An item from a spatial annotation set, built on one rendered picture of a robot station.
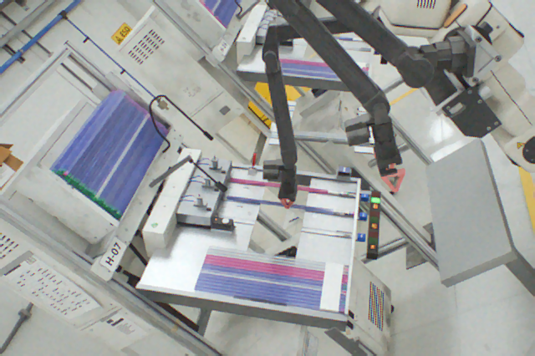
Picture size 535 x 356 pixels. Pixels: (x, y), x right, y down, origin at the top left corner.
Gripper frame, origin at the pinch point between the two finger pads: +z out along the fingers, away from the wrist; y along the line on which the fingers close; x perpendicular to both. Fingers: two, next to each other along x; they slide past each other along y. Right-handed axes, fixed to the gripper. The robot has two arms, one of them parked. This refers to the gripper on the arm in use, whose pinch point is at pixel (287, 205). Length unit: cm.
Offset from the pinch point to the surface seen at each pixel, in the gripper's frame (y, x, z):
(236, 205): 3.4, -19.6, 0.8
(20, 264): 50, -84, -3
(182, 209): 15.0, -37.7, -4.9
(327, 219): 3.9, 16.2, 0.5
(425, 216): -69, 67, 61
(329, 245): 16.9, 18.6, 0.5
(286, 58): -113, -20, -1
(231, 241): 21.8, -17.4, 0.9
